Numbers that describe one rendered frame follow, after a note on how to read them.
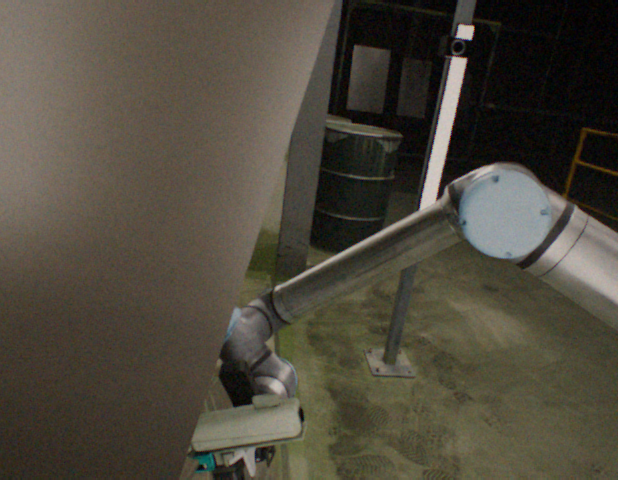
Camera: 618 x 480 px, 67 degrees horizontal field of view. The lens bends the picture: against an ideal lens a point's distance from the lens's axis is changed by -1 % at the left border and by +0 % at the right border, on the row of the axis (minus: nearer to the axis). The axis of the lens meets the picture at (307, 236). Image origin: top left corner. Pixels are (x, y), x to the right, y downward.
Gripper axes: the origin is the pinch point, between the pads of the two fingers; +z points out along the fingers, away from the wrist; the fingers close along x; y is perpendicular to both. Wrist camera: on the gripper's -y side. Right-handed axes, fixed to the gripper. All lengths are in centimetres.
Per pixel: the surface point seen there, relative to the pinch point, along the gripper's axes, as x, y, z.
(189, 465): 43, 34, -72
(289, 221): 21, -35, -205
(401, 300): -31, 10, -143
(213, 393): 44, 24, -104
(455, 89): -65, -67, -118
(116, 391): -0.6, -16.3, 20.4
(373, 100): -63, -202, -669
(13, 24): -6, -45, 31
